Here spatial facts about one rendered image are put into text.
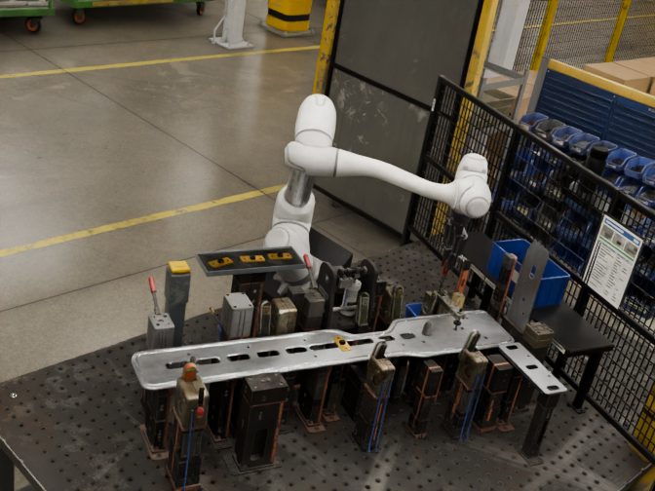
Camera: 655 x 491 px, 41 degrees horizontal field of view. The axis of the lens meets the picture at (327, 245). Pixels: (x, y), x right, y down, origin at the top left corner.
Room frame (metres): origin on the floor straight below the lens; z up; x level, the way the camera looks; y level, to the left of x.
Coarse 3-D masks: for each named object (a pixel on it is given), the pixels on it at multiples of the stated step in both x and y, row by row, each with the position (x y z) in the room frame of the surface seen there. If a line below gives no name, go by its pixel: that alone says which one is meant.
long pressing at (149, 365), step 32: (416, 320) 2.76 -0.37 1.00; (448, 320) 2.80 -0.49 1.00; (480, 320) 2.84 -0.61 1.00; (160, 352) 2.28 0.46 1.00; (192, 352) 2.31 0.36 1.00; (224, 352) 2.34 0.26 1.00; (256, 352) 2.37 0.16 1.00; (320, 352) 2.44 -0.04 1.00; (352, 352) 2.47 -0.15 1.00; (416, 352) 2.55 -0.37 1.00; (448, 352) 2.59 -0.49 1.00; (160, 384) 2.12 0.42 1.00
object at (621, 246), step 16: (608, 224) 2.98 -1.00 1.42; (624, 224) 2.92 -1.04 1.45; (608, 240) 2.96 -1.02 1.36; (624, 240) 2.90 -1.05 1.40; (640, 240) 2.85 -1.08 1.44; (592, 256) 3.01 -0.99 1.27; (608, 256) 2.94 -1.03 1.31; (624, 256) 2.88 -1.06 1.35; (592, 272) 2.98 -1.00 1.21; (608, 272) 2.92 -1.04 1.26; (624, 272) 2.86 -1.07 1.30; (592, 288) 2.96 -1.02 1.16; (608, 288) 2.90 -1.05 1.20; (624, 288) 2.84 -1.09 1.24; (608, 304) 2.87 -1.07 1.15
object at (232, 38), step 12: (228, 0) 9.52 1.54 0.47; (240, 0) 9.50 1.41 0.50; (228, 12) 9.51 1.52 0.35; (240, 12) 9.52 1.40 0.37; (228, 24) 9.49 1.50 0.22; (240, 24) 9.53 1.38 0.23; (228, 36) 9.48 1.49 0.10; (240, 36) 9.55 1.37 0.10; (228, 48) 9.32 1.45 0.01; (240, 48) 9.44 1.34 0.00
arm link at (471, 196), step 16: (336, 160) 2.80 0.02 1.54; (352, 160) 2.82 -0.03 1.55; (368, 160) 2.83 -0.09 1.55; (336, 176) 2.82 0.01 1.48; (384, 176) 2.79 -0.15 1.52; (400, 176) 2.76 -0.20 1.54; (416, 176) 2.75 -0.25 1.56; (416, 192) 2.72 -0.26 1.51; (432, 192) 2.69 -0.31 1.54; (448, 192) 2.69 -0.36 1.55; (464, 192) 2.67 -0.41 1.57; (480, 192) 2.65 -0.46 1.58; (464, 208) 2.63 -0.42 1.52; (480, 208) 2.63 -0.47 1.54
